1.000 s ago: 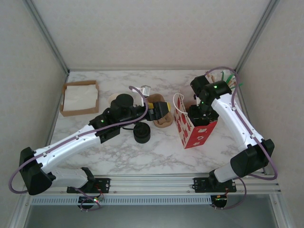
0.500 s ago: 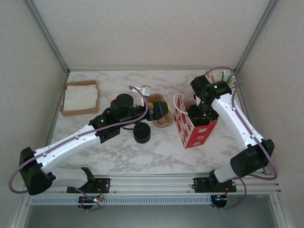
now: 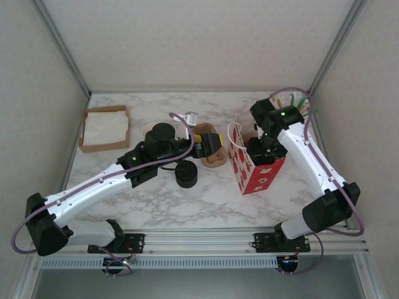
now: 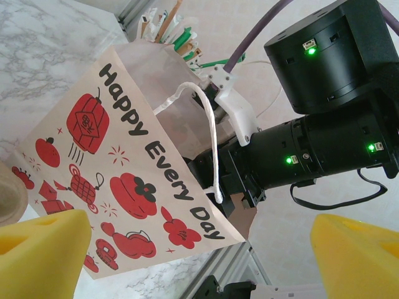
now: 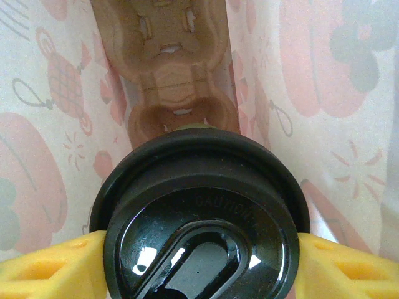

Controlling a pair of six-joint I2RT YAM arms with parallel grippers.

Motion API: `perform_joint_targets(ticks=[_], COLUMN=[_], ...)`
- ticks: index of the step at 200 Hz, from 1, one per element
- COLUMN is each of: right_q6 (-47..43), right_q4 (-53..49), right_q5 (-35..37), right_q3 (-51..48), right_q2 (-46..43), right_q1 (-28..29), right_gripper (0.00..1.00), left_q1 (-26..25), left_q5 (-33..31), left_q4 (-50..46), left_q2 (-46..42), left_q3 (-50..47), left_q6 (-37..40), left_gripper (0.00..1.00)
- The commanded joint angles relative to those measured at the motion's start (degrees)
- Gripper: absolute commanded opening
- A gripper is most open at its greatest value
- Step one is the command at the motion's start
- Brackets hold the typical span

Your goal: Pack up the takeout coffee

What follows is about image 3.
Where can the left controller circuit board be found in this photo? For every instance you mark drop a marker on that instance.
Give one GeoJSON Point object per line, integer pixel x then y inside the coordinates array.
{"type": "Point", "coordinates": [115, 264]}

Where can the aluminium frame post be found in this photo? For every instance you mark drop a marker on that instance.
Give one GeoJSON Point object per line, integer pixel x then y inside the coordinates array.
{"type": "Point", "coordinates": [62, 50]}
{"type": "Point", "coordinates": [338, 46]}

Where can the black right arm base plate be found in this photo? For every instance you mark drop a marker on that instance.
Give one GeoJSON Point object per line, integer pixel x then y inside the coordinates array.
{"type": "Point", "coordinates": [263, 243]}

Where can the white green paper sachet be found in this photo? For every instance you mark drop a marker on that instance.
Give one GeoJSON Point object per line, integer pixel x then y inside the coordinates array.
{"type": "Point", "coordinates": [292, 99]}

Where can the aluminium rear table rail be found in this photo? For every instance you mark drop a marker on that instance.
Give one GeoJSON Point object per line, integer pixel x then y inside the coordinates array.
{"type": "Point", "coordinates": [174, 92]}

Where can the aluminium mounting rail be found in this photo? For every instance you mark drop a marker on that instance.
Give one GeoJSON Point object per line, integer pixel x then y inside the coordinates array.
{"type": "Point", "coordinates": [199, 241]}

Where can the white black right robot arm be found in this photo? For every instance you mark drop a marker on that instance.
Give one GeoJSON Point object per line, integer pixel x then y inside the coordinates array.
{"type": "Point", "coordinates": [311, 162]}

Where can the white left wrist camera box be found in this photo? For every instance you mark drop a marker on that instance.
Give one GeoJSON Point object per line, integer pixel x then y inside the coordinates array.
{"type": "Point", "coordinates": [191, 118]}

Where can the brown cardboard napkin tray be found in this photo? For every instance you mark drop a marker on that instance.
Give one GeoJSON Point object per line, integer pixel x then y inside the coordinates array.
{"type": "Point", "coordinates": [103, 149]}

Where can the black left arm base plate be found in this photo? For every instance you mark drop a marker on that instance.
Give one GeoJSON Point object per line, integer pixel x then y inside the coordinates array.
{"type": "Point", "coordinates": [137, 243]}

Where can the aluminium right table rail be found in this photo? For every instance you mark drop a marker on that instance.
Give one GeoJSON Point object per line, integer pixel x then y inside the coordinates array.
{"type": "Point", "coordinates": [324, 146]}

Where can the controller circuit board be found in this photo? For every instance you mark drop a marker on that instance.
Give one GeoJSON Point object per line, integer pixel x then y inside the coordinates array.
{"type": "Point", "coordinates": [288, 264]}
{"type": "Point", "coordinates": [115, 264]}

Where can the stack of black lids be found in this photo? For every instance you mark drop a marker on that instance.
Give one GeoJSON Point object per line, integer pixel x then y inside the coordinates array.
{"type": "Point", "coordinates": [186, 179]}

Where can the aluminium table rail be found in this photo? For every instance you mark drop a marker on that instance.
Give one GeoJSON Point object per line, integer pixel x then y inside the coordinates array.
{"type": "Point", "coordinates": [174, 92]}
{"type": "Point", "coordinates": [324, 146]}

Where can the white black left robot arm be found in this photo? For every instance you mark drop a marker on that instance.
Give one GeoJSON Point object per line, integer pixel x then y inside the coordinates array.
{"type": "Point", "coordinates": [90, 193]}

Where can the right controller circuit board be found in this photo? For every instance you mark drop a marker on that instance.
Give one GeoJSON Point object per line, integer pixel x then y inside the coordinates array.
{"type": "Point", "coordinates": [288, 264]}

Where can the aluminium right frame post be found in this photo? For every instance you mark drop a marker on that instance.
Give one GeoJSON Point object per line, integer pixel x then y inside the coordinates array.
{"type": "Point", "coordinates": [338, 46]}

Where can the red white paper gift bag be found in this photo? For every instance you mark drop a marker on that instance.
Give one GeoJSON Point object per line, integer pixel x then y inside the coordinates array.
{"type": "Point", "coordinates": [262, 180]}

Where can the white sugar stick brown end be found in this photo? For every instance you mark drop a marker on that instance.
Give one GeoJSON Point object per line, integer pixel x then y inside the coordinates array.
{"type": "Point", "coordinates": [274, 99]}

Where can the green wrapped straw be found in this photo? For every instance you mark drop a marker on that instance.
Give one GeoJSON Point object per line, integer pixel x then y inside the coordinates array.
{"type": "Point", "coordinates": [302, 104]}

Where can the stack of paper cups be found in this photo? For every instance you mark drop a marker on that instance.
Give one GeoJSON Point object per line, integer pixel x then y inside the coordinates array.
{"type": "Point", "coordinates": [148, 129]}

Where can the aluminium left frame post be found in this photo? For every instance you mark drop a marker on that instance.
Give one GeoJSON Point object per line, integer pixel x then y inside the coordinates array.
{"type": "Point", "coordinates": [62, 50]}

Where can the stack of cardboard cup carriers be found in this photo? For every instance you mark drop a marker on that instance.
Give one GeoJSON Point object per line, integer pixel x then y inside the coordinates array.
{"type": "Point", "coordinates": [215, 160]}

